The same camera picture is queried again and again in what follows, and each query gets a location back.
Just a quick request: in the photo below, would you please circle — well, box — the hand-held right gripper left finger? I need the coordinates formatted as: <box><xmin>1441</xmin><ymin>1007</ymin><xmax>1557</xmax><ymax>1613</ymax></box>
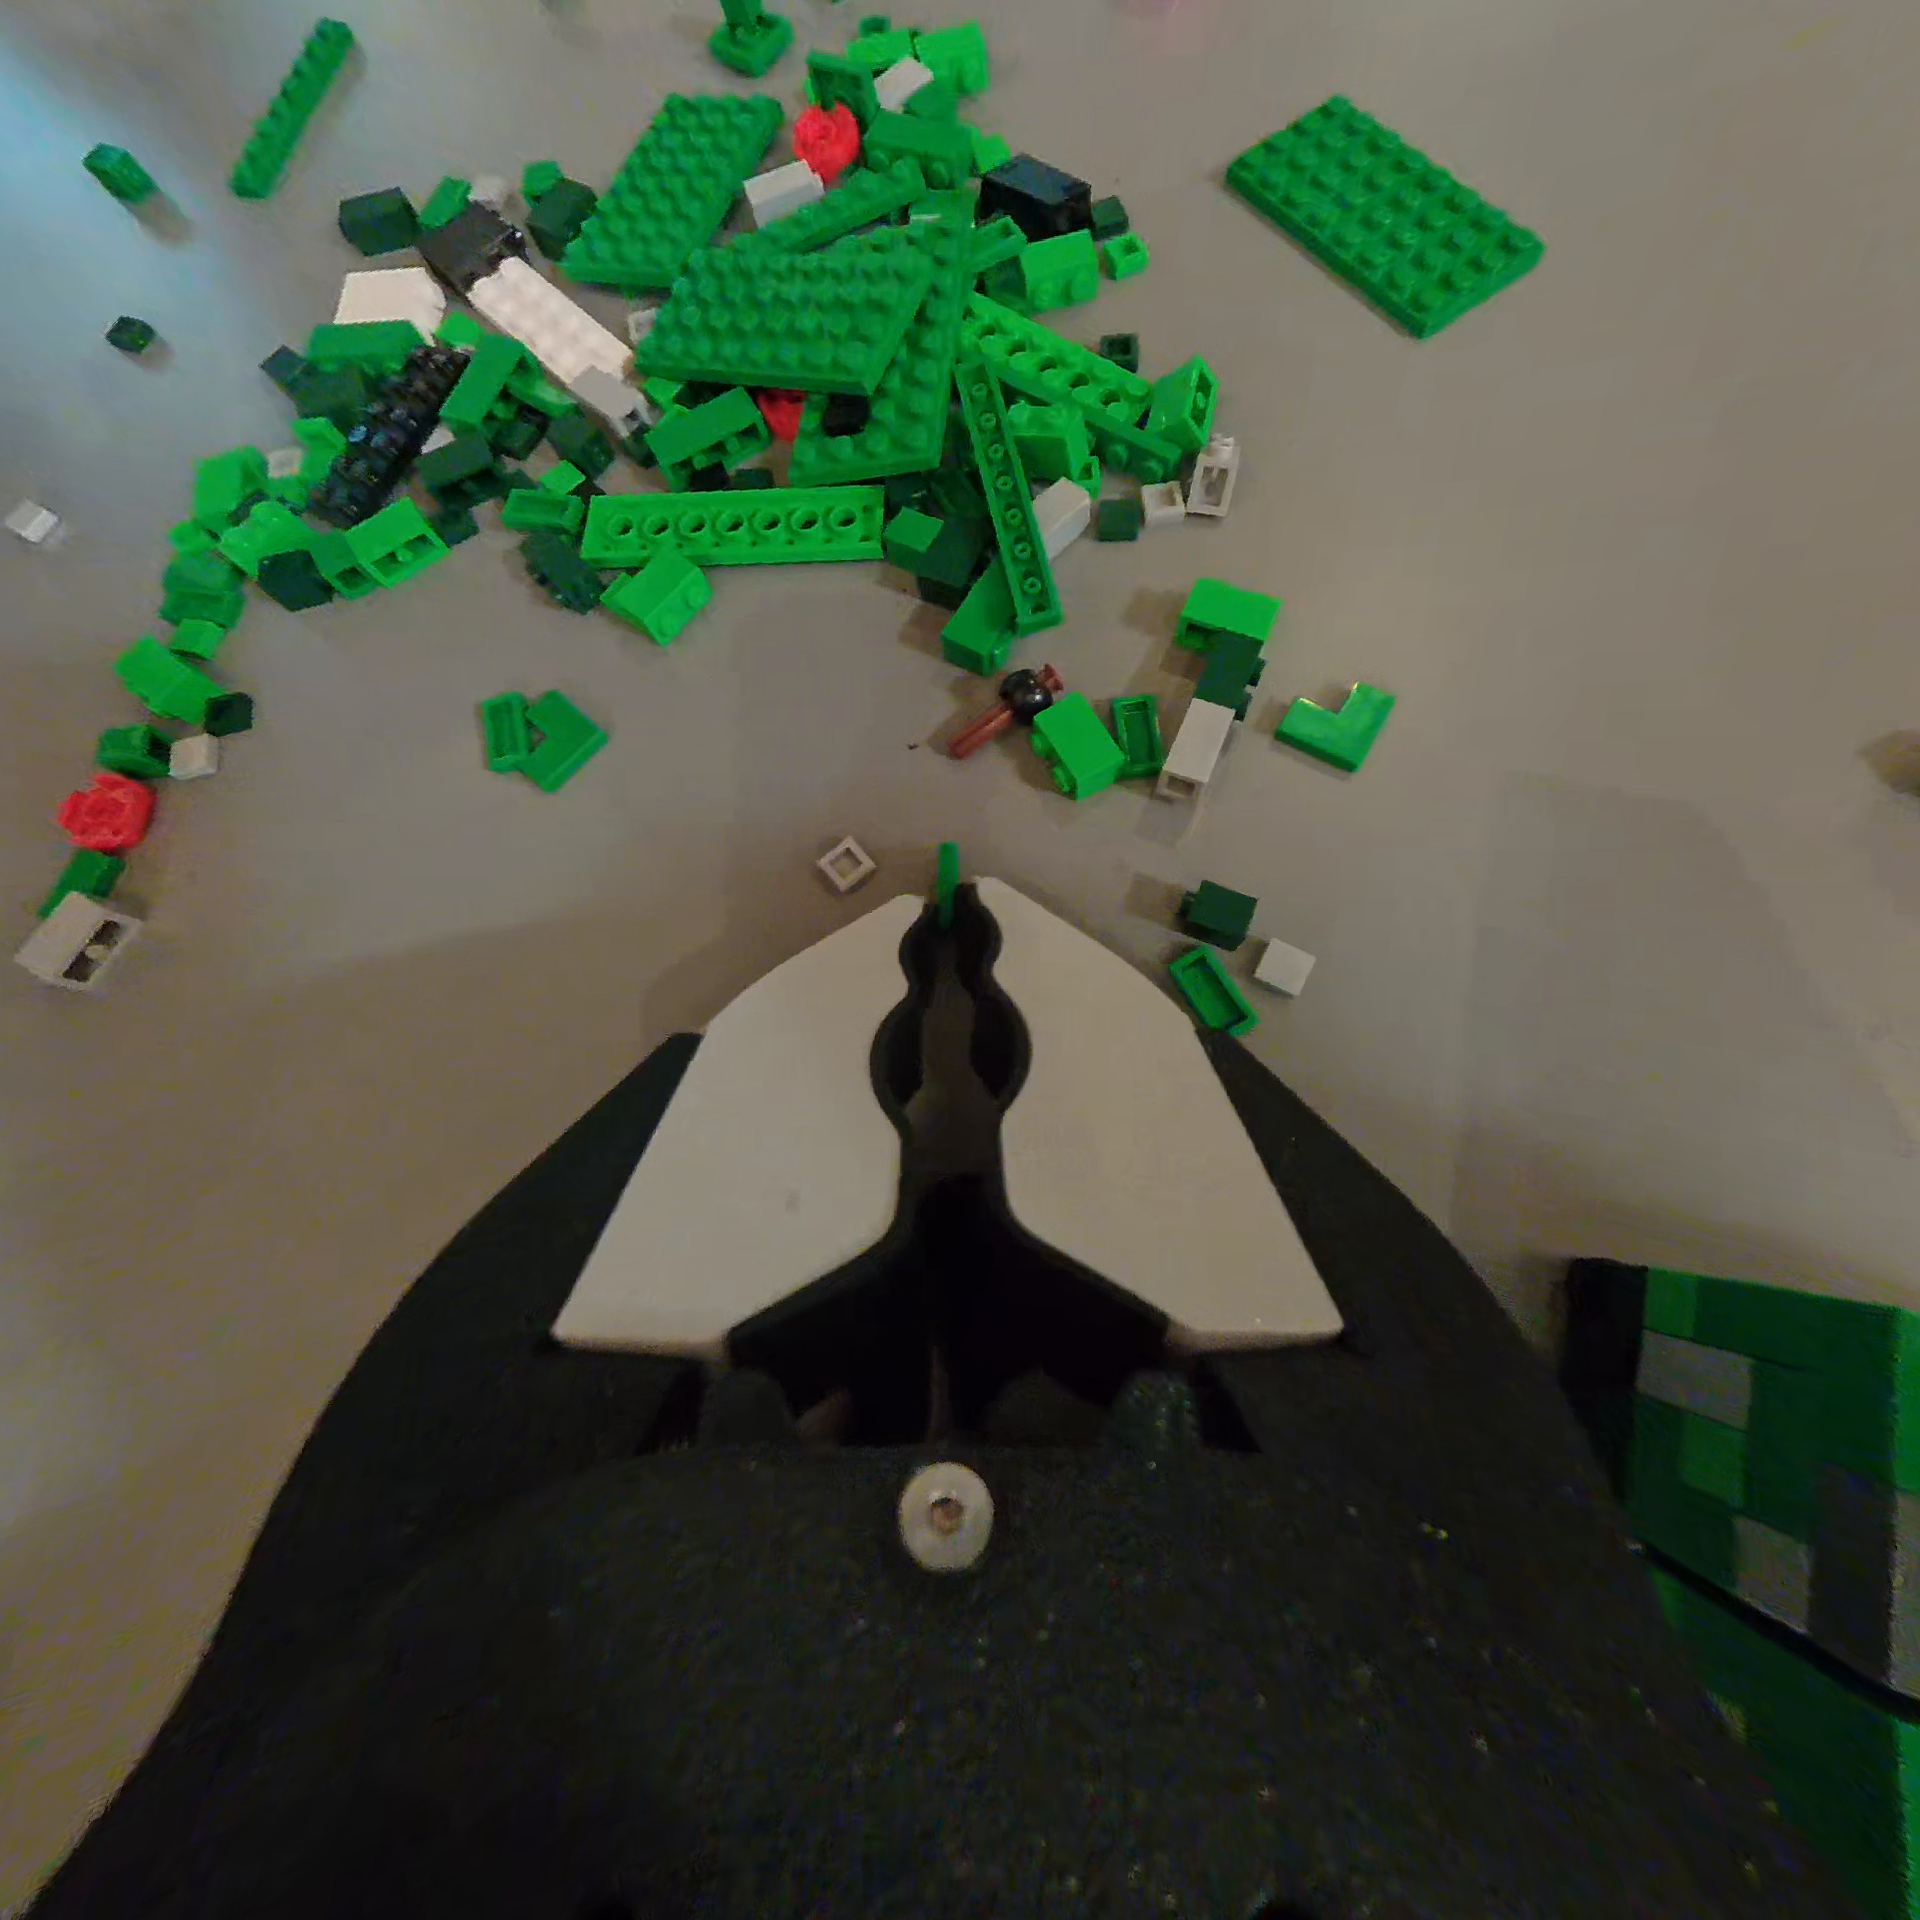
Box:
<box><xmin>551</xmin><ymin>884</ymin><xmax>962</xmax><ymax>1420</ymax></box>

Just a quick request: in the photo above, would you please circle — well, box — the large green studded plate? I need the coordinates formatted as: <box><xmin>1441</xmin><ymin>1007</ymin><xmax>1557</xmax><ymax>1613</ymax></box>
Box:
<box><xmin>1226</xmin><ymin>94</ymin><xmax>1547</xmax><ymax>341</ymax></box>

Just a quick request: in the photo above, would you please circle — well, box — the long narrow green plate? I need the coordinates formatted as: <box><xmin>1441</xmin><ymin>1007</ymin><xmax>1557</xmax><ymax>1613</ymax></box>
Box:
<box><xmin>228</xmin><ymin>17</ymin><xmax>356</xmax><ymax>201</ymax></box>

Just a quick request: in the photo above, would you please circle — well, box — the light grey hollow brick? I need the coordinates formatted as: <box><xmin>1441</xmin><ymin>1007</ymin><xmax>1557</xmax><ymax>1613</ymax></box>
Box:
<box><xmin>12</xmin><ymin>891</ymin><xmax>144</xmax><ymax>991</ymax></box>
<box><xmin>1155</xmin><ymin>697</ymin><xmax>1240</xmax><ymax>799</ymax></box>

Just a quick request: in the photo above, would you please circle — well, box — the brown lever with black ball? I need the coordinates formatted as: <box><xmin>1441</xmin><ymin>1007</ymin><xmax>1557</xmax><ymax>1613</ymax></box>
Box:
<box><xmin>945</xmin><ymin>662</ymin><xmax>1068</xmax><ymax>761</ymax></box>

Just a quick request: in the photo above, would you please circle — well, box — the green pixel-pattern toy box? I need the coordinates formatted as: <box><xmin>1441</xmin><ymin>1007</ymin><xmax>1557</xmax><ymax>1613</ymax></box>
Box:
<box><xmin>1568</xmin><ymin>1260</ymin><xmax>1920</xmax><ymax>1920</ymax></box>

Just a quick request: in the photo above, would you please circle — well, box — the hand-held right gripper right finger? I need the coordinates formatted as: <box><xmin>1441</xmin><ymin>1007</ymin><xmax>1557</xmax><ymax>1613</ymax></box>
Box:
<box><xmin>964</xmin><ymin>878</ymin><xmax>1344</xmax><ymax>1420</ymax></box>

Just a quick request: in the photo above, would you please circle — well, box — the pile of toy bricks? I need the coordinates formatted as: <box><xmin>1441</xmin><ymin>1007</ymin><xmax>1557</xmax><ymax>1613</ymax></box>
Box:
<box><xmin>112</xmin><ymin>15</ymin><xmax>1249</xmax><ymax>729</ymax></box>

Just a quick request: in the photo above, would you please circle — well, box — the green corner tile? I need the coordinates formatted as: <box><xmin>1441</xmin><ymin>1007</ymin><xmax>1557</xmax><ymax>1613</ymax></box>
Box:
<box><xmin>517</xmin><ymin>689</ymin><xmax>613</xmax><ymax>792</ymax></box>
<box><xmin>1275</xmin><ymin>680</ymin><xmax>1397</xmax><ymax>774</ymax></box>

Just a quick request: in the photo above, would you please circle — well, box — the green two-stud brick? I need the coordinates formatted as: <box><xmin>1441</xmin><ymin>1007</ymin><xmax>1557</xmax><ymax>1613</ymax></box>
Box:
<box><xmin>1031</xmin><ymin>692</ymin><xmax>1127</xmax><ymax>799</ymax></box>

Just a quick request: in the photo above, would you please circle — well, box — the grey desk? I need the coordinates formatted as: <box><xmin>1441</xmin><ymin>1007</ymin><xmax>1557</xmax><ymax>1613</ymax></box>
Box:
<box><xmin>0</xmin><ymin>0</ymin><xmax>1920</xmax><ymax>1863</ymax></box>

